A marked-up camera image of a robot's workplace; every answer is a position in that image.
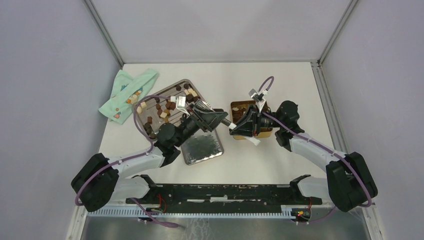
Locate metal serving tongs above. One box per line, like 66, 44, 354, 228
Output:
193, 99, 262, 147

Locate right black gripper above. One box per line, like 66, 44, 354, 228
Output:
229, 104, 284, 138

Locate small square steel tray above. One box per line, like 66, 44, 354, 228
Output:
180, 130, 224, 166

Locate white slotted cable duct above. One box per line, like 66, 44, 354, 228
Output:
86, 205, 293, 220

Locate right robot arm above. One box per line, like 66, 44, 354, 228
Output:
229, 100, 378, 212

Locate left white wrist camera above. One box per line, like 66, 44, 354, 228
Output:
170, 95, 189, 115

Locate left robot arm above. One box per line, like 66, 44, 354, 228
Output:
71, 100, 228, 212

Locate gold chocolate box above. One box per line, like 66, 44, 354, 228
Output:
230, 100, 273, 139

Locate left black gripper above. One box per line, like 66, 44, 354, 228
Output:
174, 103, 228, 148

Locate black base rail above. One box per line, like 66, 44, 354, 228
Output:
137, 184, 323, 214

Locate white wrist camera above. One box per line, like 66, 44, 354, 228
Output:
170, 95, 189, 115
248, 89, 268, 112

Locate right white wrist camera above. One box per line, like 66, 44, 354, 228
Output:
248, 89, 268, 112

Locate steel tray with rack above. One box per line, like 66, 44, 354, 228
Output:
130, 79, 203, 141

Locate green printed cloth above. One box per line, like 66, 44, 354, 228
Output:
98, 68, 160, 125

